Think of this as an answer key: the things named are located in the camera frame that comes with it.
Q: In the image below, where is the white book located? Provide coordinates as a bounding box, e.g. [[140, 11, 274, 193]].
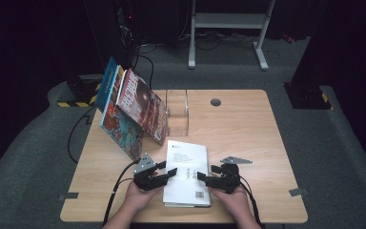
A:
[[162, 139, 212, 208]]

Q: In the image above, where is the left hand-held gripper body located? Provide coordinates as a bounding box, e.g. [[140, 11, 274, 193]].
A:
[[132, 152, 170, 192]]

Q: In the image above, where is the person's right hand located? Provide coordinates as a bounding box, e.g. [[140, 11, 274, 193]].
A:
[[207, 185, 253, 221]]

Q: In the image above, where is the light blue picture book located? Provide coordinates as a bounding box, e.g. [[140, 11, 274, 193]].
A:
[[99, 65, 146, 161]]

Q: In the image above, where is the black stand base yellow mark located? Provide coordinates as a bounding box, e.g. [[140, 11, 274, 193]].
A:
[[284, 83, 334, 111]]

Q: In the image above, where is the looped black floor cable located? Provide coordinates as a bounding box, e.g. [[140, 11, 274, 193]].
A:
[[137, 53, 155, 91]]

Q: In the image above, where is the clear acrylic book rack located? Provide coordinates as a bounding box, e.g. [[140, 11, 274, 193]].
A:
[[165, 89, 191, 137]]

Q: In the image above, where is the person's left hand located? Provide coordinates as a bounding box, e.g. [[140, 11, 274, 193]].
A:
[[123, 180, 166, 218]]

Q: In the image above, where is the long black floor cable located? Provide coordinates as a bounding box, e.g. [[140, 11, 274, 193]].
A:
[[67, 44, 141, 165]]

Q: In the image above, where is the black cable tangle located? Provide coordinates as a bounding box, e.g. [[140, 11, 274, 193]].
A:
[[177, 30, 258, 52]]

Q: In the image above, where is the left hand-held gripper cable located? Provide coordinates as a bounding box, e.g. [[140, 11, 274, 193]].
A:
[[103, 157, 141, 227]]

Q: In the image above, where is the dark blue picture book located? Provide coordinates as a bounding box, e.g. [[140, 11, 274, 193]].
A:
[[94, 56, 118, 113]]

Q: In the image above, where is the white metal stand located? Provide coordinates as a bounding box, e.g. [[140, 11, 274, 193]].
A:
[[188, 0, 276, 72]]

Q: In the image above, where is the right hand-held gripper cable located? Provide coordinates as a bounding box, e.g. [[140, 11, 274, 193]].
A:
[[238, 175, 262, 226]]

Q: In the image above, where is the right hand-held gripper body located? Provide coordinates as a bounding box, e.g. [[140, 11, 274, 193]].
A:
[[209, 156, 254, 195]]

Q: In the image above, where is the dark computer tower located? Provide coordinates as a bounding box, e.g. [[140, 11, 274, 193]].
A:
[[115, 0, 141, 71]]

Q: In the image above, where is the dark glossy magazine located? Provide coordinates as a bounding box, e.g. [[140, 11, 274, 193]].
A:
[[115, 68, 170, 147]]

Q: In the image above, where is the grey tape piece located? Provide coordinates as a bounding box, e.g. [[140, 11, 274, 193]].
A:
[[58, 192, 80, 202], [289, 188, 309, 198]]

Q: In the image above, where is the hand-held gripper cable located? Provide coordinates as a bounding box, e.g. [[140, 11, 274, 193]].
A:
[[238, 175, 262, 226], [103, 157, 141, 227]]

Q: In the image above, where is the black yellow striped stand base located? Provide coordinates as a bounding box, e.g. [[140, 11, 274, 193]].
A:
[[56, 74, 105, 108]]

